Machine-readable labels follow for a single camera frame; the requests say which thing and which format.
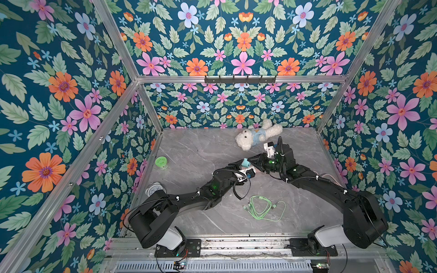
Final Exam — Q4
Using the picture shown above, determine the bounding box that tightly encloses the teal charger adapter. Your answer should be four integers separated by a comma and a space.
241, 158, 252, 169

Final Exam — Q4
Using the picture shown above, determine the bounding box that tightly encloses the green charging cable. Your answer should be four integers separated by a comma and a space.
242, 195, 287, 222

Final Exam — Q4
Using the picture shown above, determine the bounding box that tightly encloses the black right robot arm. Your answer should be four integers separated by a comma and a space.
248, 144, 389, 249

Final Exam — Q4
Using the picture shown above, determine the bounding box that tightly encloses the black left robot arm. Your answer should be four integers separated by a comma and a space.
127, 163, 257, 249

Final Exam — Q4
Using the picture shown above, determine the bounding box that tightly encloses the white teddy bear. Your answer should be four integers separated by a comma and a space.
235, 119, 283, 151

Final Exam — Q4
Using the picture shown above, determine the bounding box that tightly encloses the white alarm clock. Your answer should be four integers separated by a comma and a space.
145, 182, 167, 197

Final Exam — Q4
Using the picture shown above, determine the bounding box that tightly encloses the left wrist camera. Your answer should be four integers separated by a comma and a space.
244, 168, 256, 179

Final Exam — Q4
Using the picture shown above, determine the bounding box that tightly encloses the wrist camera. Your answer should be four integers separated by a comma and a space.
244, 168, 256, 179
263, 142, 276, 159

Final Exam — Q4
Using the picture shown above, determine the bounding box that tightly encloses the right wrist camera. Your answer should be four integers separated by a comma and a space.
263, 142, 276, 159

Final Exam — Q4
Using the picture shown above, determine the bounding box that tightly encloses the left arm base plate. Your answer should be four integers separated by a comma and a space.
156, 239, 201, 259

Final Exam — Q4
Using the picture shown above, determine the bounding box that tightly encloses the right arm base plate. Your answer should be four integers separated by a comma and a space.
287, 238, 338, 257

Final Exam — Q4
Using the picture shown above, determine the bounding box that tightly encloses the black hook rail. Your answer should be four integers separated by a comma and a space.
204, 75, 277, 85

